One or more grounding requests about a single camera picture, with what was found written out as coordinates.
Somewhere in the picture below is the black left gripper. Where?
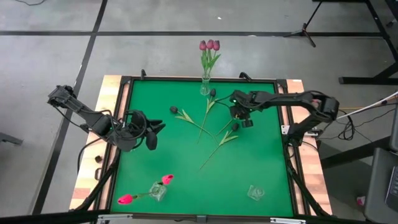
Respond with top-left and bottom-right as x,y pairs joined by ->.
116,117 -> 167,153

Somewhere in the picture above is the black artificial tulip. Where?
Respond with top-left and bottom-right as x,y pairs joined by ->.
198,123 -> 240,170
169,106 -> 218,146
196,89 -> 220,144

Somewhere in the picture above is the tall clear glass vase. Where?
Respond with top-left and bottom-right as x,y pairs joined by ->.
199,74 -> 211,96

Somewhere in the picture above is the square clear glass vase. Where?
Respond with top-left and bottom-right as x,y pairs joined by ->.
247,185 -> 266,202
148,181 -> 168,202

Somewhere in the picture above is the green table mat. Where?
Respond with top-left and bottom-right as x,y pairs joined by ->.
110,81 -> 295,218

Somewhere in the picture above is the black tripod stand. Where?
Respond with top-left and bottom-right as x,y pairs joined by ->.
282,0 -> 324,48

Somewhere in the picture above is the grey pole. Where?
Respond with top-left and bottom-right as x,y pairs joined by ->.
337,91 -> 398,121

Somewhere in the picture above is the black furniture foot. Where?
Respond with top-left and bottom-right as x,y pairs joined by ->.
0,132 -> 24,146

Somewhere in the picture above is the grey chair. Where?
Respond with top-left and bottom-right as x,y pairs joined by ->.
363,147 -> 398,224

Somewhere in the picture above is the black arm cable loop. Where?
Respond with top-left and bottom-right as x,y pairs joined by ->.
123,108 -> 147,142

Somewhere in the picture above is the black table frame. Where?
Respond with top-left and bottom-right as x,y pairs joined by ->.
93,75 -> 312,224

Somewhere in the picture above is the black cable bundle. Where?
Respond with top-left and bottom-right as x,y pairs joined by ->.
337,107 -> 388,142

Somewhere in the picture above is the black desk frame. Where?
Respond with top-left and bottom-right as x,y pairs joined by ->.
338,0 -> 398,85

